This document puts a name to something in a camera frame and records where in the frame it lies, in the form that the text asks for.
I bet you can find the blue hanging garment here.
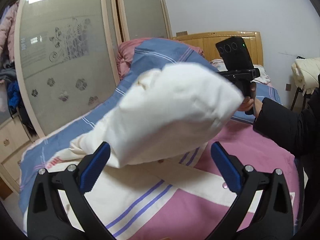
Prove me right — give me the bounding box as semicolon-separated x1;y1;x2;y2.
7;80;21;116

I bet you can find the cream white padded jacket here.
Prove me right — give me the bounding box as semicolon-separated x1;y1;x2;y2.
69;63;244;168

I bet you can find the frosted glass wardrobe door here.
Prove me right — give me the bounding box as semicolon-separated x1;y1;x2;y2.
14;0;119;137

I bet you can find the person's right hand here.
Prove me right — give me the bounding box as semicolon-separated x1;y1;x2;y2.
238;82;263;118

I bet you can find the pink folded blanket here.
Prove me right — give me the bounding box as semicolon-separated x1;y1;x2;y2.
116;37;151;80

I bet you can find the wooden bed headboard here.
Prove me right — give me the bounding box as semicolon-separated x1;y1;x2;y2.
171;30;264;67

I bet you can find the blue striped quilt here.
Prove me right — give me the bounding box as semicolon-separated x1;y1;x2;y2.
18;37;282;215

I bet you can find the wooden drawer cabinet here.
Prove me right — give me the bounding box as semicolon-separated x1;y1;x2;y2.
1;114;31;195

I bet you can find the cream clothes pile on chair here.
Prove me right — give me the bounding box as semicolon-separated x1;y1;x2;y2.
291;57;320;95

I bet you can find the hanging pink jacket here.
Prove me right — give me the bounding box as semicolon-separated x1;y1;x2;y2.
1;0;20;62

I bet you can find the black sleeved right forearm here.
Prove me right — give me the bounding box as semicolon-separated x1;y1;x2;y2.
253;87;319;204

